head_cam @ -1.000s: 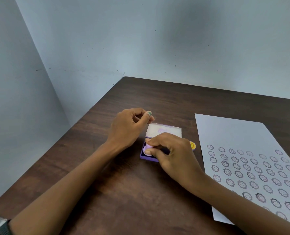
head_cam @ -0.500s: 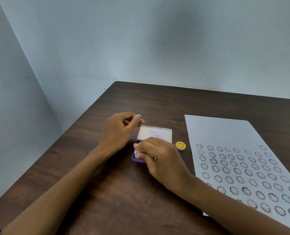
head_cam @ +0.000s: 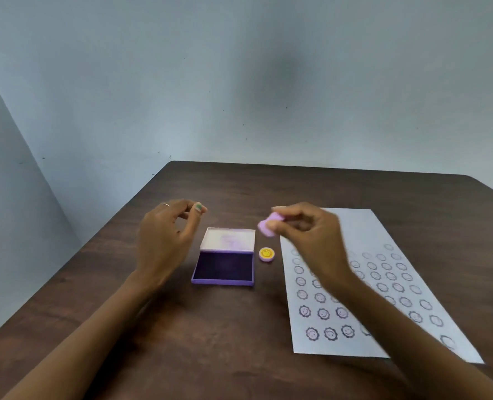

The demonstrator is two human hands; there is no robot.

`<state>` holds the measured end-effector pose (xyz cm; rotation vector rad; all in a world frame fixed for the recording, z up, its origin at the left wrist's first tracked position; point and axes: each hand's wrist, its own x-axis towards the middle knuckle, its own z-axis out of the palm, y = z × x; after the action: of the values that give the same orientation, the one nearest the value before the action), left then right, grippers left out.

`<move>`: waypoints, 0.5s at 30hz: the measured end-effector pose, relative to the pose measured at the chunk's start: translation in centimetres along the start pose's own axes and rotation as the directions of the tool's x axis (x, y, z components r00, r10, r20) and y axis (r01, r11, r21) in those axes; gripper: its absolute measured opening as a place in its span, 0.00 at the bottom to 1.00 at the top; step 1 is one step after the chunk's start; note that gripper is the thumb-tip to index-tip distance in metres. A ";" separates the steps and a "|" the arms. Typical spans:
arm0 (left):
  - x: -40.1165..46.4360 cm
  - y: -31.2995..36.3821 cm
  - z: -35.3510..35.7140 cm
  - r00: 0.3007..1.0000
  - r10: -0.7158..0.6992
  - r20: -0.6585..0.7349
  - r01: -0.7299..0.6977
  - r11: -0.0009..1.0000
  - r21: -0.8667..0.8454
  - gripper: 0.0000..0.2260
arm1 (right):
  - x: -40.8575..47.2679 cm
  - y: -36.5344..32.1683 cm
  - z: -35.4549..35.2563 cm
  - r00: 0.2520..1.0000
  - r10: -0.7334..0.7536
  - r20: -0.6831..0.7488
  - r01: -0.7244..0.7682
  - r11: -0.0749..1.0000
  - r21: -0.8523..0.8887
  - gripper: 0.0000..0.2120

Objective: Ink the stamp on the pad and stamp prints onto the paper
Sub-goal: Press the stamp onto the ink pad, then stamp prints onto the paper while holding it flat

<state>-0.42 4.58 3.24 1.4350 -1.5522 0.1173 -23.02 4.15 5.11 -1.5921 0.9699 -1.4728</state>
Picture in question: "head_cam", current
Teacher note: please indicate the purple open ink pad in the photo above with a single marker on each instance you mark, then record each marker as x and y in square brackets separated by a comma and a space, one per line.
[224, 264]

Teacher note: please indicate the person's right forearm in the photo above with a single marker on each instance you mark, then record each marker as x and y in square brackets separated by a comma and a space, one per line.
[413, 349]

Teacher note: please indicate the pink round stamp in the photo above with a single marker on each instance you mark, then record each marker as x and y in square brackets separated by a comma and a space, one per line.
[267, 228]

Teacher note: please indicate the person's right hand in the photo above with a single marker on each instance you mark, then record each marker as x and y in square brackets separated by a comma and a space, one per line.
[319, 245]

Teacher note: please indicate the white stamped paper sheet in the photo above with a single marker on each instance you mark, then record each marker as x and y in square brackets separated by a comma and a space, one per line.
[400, 262]

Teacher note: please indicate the person's right thumb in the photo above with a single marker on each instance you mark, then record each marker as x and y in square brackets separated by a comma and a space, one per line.
[280, 229]

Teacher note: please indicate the yellow smiley stamp cap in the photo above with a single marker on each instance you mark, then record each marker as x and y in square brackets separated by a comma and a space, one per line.
[266, 254]

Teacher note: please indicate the person's left forearm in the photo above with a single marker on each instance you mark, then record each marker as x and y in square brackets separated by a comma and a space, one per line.
[84, 341]

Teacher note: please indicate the person's left thumb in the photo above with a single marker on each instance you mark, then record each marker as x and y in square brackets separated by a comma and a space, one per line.
[193, 224]

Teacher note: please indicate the person's left hand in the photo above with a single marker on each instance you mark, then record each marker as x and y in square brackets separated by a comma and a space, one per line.
[161, 245]

